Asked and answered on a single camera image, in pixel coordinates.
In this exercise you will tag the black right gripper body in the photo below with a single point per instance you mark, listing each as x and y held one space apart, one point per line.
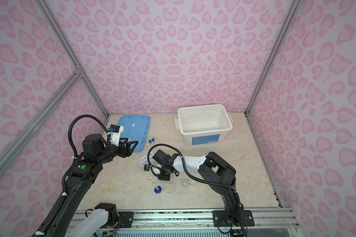
164 175

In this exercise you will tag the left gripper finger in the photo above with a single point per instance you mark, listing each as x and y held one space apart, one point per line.
129 144
129 149

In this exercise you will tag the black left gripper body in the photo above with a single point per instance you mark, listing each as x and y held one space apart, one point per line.
121 151

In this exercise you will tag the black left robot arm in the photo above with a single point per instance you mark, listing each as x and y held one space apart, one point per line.
78 179

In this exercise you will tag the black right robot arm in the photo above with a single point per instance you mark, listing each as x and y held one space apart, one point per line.
210 169

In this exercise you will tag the white test tube rack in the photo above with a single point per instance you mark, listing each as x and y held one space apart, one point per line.
143 160

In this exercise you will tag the blue plastic bin lid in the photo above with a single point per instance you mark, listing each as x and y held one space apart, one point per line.
135 129

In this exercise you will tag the clear petri dish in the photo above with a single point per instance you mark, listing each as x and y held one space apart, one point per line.
169 187

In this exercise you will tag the blue-based small cylinder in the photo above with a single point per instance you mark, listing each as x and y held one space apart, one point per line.
157 188

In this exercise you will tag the white plastic storage bin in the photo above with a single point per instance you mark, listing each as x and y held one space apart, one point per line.
206 124

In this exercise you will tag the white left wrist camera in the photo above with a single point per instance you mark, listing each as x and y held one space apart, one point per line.
114 133

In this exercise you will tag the aluminium frame strut left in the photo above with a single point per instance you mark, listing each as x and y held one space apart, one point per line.
35 124

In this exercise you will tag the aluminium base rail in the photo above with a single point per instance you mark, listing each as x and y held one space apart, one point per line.
95 222

